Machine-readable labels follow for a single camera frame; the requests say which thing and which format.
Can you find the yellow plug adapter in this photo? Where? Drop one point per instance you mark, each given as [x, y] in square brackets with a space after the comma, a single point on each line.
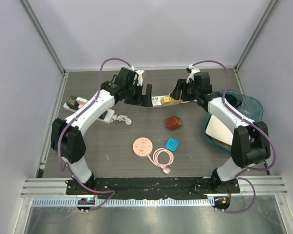
[166, 100]

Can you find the short white power strip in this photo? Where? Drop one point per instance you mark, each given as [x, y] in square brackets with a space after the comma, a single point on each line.
[156, 101]

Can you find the red cube plug adapter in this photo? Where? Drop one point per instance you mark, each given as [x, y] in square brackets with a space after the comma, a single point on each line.
[173, 123]

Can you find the slotted cable duct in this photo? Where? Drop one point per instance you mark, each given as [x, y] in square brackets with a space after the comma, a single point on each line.
[80, 201]

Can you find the dark green cup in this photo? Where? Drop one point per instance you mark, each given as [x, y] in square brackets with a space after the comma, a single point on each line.
[233, 101]

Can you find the round pink power socket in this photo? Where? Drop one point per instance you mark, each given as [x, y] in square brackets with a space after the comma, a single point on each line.
[142, 147]

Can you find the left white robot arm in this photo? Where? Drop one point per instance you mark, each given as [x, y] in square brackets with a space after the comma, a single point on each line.
[67, 136]

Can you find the teal plastic bin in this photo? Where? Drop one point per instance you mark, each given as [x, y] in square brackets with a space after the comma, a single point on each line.
[250, 108]

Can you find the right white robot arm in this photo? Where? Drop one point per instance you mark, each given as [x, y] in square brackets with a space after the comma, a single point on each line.
[249, 145]

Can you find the white plug adapter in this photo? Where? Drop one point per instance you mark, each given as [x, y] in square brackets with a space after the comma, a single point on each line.
[81, 100]

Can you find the long white power strip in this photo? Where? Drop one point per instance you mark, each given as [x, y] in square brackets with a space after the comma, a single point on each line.
[106, 117]

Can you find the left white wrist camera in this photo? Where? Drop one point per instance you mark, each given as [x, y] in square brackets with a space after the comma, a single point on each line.
[138, 78]

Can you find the white paper sheet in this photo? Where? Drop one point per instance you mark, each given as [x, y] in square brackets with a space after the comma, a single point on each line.
[218, 132]

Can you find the blue plug adapter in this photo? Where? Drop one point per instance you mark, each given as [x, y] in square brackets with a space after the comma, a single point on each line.
[172, 144]

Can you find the orange cube plug adapter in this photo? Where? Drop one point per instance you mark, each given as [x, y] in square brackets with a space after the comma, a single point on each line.
[174, 101]

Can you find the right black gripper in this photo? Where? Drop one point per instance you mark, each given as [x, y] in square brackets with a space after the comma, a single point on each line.
[180, 86]

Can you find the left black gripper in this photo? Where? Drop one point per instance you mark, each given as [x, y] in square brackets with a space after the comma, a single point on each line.
[146, 101]

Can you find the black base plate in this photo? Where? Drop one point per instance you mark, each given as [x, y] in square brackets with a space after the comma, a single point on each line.
[155, 188]

